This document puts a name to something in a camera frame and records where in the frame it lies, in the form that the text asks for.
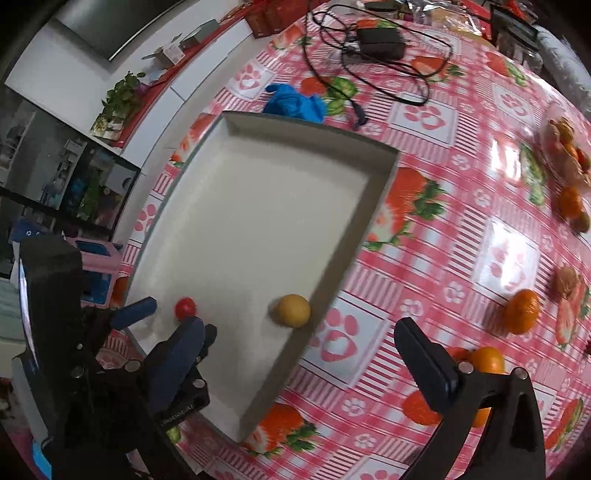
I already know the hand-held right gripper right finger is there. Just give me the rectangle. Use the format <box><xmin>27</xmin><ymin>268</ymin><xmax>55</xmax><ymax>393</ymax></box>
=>
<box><xmin>394</xmin><ymin>316</ymin><xmax>548</xmax><ymax>480</ymax></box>

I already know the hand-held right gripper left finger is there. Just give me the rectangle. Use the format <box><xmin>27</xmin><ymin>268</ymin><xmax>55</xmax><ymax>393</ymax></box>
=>
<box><xmin>50</xmin><ymin>316</ymin><xmax>207</xmax><ymax>480</ymax></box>

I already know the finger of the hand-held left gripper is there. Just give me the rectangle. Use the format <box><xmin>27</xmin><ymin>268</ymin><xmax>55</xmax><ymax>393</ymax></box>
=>
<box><xmin>111</xmin><ymin>297</ymin><xmax>158</xmax><ymax>330</ymax></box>
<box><xmin>159</xmin><ymin>324</ymin><xmax>219</xmax><ymax>428</ymax></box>

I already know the white rectangular tray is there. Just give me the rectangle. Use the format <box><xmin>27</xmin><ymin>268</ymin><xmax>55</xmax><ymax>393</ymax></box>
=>
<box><xmin>124</xmin><ymin>111</ymin><xmax>400</xmax><ymax>445</ymax></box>

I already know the brown walnut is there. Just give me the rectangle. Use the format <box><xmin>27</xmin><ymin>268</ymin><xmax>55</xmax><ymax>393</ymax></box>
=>
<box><xmin>555</xmin><ymin>267</ymin><xmax>583</xmax><ymax>298</ymax></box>
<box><xmin>547</xmin><ymin>118</ymin><xmax>575</xmax><ymax>144</ymax></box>

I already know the clear plastic clamshell container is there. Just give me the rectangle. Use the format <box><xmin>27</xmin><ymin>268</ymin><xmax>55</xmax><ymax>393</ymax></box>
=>
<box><xmin>537</xmin><ymin>102</ymin><xmax>591</xmax><ymax>195</ymax></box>

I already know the glass display cabinet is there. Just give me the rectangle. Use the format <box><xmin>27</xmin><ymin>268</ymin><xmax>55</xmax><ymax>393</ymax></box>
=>
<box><xmin>0</xmin><ymin>88</ymin><xmax>142</xmax><ymax>237</ymax></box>

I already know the small yellow citrus fruit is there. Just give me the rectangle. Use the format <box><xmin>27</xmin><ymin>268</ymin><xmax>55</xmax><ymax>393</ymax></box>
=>
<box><xmin>270</xmin><ymin>294</ymin><xmax>311</xmax><ymax>329</ymax></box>

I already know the pink checked strawberry tablecloth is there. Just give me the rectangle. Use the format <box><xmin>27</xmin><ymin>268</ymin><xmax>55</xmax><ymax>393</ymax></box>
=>
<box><xmin>104</xmin><ymin>0</ymin><xmax>591</xmax><ymax>480</ymax></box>

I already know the green potted plant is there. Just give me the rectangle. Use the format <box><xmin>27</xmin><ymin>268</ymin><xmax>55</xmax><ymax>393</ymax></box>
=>
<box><xmin>91</xmin><ymin>71</ymin><xmax>149</xmax><ymax>139</ymax></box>

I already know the white television cabinet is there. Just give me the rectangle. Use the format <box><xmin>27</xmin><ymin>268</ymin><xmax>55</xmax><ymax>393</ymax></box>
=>
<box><xmin>4</xmin><ymin>18</ymin><xmax>260</xmax><ymax>163</ymax></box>

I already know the tan lumpy walnut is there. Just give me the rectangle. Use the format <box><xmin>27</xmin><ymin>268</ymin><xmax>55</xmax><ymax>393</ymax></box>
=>
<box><xmin>556</xmin><ymin>158</ymin><xmax>587</xmax><ymax>188</ymax></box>

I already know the small cardboard box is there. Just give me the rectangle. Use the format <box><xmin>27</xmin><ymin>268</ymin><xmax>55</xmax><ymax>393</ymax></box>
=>
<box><xmin>142</xmin><ymin>39</ymin><xmax>186</xmax><ymax>68</ymax></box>

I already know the blue cloth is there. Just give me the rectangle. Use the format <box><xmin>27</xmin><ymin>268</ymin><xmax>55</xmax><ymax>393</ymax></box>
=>
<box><xmin>263</xmin><ymin>84</ymin><xmax>329</xmax><ymax>124</ymax></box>

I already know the dark television screen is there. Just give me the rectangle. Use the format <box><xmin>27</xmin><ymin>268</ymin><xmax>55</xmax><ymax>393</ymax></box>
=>
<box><xmin>48</xmin><ymin>0</ymin><xmax>195</xmax><ymax>63</ymax></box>

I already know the grey box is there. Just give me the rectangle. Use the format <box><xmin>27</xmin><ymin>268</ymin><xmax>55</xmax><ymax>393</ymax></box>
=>
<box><xmin>180</xmin><ymin>18</ymin><xmax>221</xmax><ymax>49</ymax></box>

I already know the white wrapped roll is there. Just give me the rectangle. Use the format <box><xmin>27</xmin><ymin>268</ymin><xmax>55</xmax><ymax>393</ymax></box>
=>
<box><xmin>536</xmin><ymin>27</ymin><xmax>591</xmax><ymax>121</ymax></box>

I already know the black cable with plug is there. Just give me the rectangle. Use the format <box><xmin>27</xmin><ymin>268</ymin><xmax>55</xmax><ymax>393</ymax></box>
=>
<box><xmin>302</xmin><ymin>9</ymin><xmax>370</xmax><ymax>131</ymax></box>

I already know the black power adapter with cable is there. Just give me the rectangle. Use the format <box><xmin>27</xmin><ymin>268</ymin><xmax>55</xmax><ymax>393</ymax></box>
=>
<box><xmin>339</xmin><ymin>18</ymin><xmax>456</xmax><ymax>108</ymax></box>

